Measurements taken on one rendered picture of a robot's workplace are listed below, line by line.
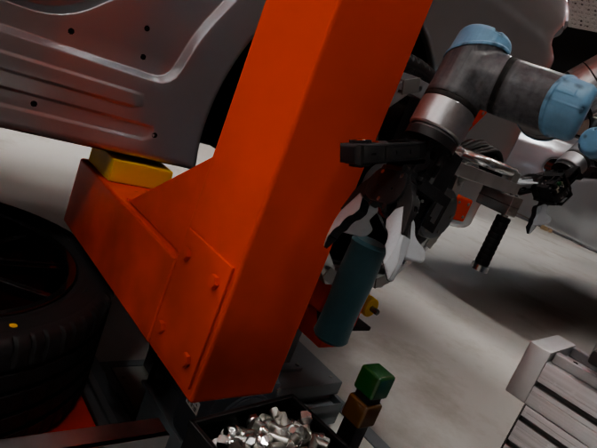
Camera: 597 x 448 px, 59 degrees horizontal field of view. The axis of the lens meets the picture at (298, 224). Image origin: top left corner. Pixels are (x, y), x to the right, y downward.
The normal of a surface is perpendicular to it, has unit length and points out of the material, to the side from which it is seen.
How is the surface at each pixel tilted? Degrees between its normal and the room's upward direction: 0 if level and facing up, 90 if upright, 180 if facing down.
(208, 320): 90
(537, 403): 90
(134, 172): 90
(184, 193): 90
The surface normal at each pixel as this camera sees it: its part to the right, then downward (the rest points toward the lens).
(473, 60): -0.26, -0.25
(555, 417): -0.67, -0.08
